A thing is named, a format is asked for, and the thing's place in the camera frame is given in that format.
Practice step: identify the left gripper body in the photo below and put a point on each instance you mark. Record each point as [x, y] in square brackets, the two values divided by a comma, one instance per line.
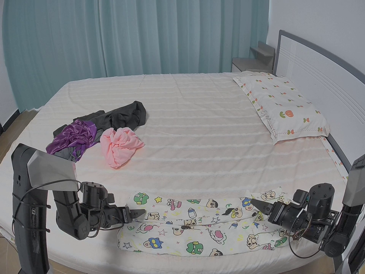
[124, 215]

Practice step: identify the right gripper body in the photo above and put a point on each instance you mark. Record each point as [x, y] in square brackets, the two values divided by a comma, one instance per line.
[282, 214]

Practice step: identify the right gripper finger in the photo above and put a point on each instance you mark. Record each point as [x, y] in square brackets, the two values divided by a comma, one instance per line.
[262, 205]

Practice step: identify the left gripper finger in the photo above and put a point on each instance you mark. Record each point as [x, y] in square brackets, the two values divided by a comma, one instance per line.
[138, 213]

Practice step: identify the white printed pyjama top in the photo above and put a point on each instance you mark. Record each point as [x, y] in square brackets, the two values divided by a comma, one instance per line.
[199, 230]

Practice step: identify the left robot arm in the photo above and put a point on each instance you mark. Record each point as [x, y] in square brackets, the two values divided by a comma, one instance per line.
[31, 233]

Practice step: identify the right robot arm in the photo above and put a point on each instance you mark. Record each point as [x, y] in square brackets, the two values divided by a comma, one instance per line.
[322, 198]

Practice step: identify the bed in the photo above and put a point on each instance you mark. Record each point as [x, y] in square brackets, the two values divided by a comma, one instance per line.
[185, 110]

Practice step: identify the pink garment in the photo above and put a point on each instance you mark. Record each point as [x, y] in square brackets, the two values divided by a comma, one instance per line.
[121, 146]

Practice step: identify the purple garment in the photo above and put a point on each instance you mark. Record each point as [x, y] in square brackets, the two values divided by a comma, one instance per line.
[74, 135]

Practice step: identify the black garment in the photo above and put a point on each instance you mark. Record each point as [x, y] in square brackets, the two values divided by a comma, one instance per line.
[127, 116]

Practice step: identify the white printed pillow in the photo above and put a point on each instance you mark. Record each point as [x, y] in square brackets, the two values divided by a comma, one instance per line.
[281, 106]

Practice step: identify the dark grey garment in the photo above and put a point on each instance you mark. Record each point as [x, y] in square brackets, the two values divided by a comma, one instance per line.
[85, 118]

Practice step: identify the grey bedside table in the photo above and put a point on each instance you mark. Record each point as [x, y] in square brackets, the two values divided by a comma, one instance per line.
[252, 63]

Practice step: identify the blue-green curtain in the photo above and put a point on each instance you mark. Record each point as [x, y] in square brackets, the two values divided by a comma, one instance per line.
[182, 27]
[51, 44]

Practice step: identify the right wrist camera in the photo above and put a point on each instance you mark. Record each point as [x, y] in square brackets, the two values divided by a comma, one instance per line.
[300, 198]

